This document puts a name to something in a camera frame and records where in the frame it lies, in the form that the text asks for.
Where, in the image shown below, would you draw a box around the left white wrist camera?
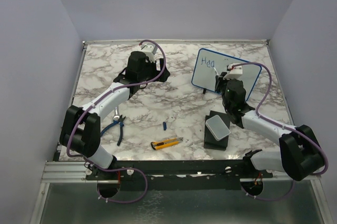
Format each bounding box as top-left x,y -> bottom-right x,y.
140,44 -> 157,63

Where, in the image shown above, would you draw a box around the black box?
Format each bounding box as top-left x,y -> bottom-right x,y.
203,110 -> 231,151

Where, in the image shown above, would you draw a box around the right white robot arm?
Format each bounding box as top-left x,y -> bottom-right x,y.
215,72 -> 329,181

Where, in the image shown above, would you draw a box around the yellow utility knife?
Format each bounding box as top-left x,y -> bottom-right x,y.
151,137 -> 183,150

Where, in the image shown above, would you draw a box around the black mounting base rail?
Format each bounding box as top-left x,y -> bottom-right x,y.
86,158 -> 274,192

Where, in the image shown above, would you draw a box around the blue handled pliers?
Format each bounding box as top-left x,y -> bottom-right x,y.
101,115 -> 126,146

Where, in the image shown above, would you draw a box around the silver wrench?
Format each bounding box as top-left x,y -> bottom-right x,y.
112,107 -> 120,122

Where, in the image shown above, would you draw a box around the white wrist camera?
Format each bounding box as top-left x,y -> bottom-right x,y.
223,64 -> 243,79
140,44 -> 157,63

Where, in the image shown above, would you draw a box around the blue framed whiteboard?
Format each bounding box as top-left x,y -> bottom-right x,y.
191,48 -> 262,100

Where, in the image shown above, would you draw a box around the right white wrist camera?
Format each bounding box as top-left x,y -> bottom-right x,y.
223,64 -> 243,79

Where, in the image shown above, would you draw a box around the grey white eraser case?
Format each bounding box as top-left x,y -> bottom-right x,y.
205,115 -> 231,141

